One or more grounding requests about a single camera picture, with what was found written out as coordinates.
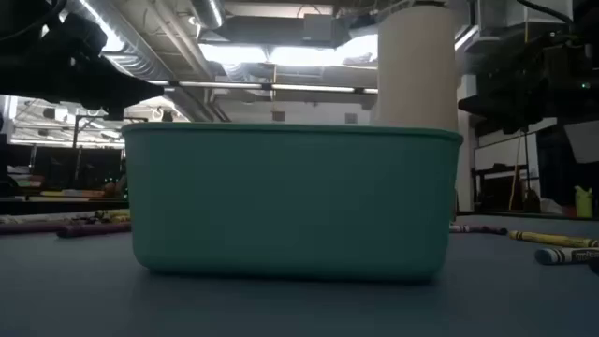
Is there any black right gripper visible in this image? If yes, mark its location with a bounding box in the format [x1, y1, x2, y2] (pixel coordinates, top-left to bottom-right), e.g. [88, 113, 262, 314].
[457, 18, 599, 135]

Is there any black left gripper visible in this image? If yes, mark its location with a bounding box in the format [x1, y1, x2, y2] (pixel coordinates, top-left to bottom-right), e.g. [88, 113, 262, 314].
[0, 13, 166, 122]

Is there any purple crayon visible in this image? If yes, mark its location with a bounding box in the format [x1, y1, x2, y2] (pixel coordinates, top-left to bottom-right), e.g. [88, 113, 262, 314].
[0, 222, 71, 235]
[56, 222, 133, 239]
[470, 225, 509, 236]

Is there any golden yellow crayon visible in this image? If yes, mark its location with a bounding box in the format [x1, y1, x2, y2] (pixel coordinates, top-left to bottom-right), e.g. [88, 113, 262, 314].
[508, 229, 599, 249]

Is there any whiteboard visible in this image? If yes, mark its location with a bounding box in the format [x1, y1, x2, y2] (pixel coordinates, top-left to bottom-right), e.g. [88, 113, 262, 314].
[475, 132, 539, 172]

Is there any light grey board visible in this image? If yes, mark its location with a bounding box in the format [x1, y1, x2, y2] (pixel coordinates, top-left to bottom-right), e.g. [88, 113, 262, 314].
[563, 120, 599, 165]

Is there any fluorescent light strip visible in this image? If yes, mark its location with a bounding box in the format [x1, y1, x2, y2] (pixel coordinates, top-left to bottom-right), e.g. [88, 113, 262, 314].
[147, 79, 379, 95]

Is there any orange yellow flat box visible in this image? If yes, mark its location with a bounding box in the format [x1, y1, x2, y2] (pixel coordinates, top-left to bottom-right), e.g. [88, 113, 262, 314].
[39, 188, 107, 199]

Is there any white bag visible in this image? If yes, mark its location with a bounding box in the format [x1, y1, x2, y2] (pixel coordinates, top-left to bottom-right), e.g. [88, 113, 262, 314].
[537, 196, 567, 216]

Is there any yellow-green bottle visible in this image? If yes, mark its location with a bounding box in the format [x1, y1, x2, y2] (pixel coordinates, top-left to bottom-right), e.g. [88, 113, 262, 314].
[574, 184, 594, 219]

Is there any teal plastic bin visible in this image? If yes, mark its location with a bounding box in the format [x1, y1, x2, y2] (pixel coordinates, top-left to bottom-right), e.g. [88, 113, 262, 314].
[121, 122, 464, 285]

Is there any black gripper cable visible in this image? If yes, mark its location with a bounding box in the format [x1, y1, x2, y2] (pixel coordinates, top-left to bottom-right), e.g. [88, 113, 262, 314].
[514, 0, 577, 24]

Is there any round silver ventilation duct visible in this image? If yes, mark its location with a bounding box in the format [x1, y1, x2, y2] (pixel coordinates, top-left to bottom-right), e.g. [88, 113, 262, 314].
[189, 0, 226, 30]

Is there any black table frame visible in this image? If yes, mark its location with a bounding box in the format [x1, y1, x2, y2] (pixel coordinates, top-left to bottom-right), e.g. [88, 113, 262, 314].
[456, 210, 599, 221]

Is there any rectangular grey air duct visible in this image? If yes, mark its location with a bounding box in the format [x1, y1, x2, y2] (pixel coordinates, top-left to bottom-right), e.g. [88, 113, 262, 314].
[198, 11, 380, 51]

